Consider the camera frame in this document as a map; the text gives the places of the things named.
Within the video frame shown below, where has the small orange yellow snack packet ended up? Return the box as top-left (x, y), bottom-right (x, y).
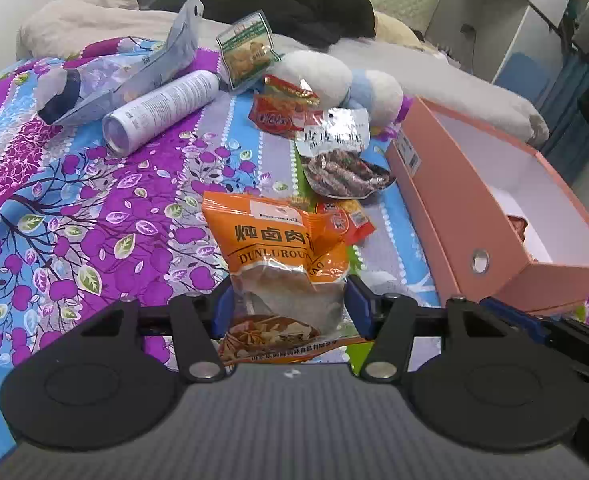
top-left (315, 200), bottom-right (375, 245)

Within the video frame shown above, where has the orange braised meat snack bag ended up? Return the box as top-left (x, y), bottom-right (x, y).
top-left (202, 191), bottom-right (365, 364)

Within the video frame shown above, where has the red yellow snack bag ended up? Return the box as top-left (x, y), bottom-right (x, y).
top-left (248, 75), bottom-right (325, 140)

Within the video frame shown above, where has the translucent purple standup pouch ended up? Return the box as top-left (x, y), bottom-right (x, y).
top-left (35, 0), bottom-right (203, 127)

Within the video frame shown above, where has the white shelf unit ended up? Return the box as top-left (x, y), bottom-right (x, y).
top-left (427, 0), bottom-right (570, 107)

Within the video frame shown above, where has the beige crumpled blanket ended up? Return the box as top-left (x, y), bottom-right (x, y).
top-left (16, 0), bottom-right (174, 60)

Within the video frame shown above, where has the white blue plush toy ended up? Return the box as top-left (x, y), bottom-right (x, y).
top-left (270, 50), bottom-right (413, 139)

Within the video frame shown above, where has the white clear meat snack bag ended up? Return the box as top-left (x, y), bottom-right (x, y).
top-left (295, 108), bottom-right (395, 200)

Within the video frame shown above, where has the grey bed sheet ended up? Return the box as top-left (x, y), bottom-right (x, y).
top-left (273, 35), bottom-right (549, 148)

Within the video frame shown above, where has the black clothing pile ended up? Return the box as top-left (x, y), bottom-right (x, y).
top-left (149, 0), bottom-right (375, 51)

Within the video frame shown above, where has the dark red snack bag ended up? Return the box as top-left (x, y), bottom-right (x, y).
top-left (507, 214), bottom-right (529, 244)

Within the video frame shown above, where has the floral purple blue blanket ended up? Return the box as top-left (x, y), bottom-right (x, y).
top-left (0, 34), bottom-right (589, 461)

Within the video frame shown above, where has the pink cardboard box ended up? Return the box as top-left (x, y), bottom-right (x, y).
top-left (385, 99), bottom-right (589, 315)

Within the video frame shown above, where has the green clear snack packet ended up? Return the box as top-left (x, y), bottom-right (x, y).
top-left (216, 11), bottom-right (281, 92)

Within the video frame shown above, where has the white spray can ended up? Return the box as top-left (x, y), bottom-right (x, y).
top-left (102, 70), bottom-right (220, 156)

